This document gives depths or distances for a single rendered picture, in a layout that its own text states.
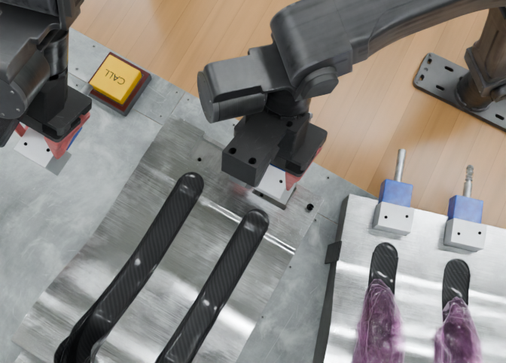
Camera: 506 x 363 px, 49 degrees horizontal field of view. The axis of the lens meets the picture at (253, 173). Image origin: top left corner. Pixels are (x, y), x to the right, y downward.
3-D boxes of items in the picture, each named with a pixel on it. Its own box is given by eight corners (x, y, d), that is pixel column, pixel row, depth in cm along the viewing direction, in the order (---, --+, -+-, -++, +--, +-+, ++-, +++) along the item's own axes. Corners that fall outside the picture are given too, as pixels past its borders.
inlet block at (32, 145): (80, 83, 81) (68, 68, 76) (108, 99, 80) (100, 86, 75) (28, 159, 78) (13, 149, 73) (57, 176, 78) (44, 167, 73)
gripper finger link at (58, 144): (57, 180, 72) (57, 132, 65) (11, 154, 73) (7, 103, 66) (89, 148, 77) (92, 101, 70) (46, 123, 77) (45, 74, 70)
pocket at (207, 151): (205, 138, 86) (203, 130, 82) (234, 155, 85) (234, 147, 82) (189, 163, 85) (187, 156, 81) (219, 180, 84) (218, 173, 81)
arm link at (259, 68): (214, 146, 61) (231, 100, 50) (192, 77, 63) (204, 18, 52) (309, 123, 64) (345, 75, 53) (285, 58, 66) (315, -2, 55)
